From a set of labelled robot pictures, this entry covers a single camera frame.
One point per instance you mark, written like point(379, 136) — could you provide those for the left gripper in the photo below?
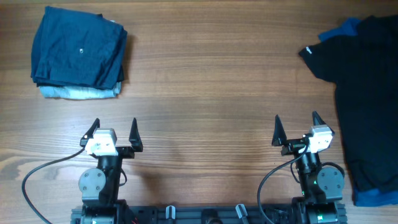
point(128, 152)

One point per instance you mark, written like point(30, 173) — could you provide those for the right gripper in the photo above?
point(292, 145)

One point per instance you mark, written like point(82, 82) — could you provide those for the black polo shirt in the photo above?
point(364, 69)

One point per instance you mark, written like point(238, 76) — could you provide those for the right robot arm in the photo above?
point(321, 183)

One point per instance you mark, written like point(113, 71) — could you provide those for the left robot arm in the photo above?
point(100, 185)

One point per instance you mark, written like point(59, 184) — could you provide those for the folded light grey garment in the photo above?
point(79, 92)

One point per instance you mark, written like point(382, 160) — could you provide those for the folded navy blue garment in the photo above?
point(74, 48)

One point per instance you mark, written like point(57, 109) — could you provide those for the blue polo shirt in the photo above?
point(373, 197)

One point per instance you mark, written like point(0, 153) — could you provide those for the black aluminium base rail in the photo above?
point(277, 213)

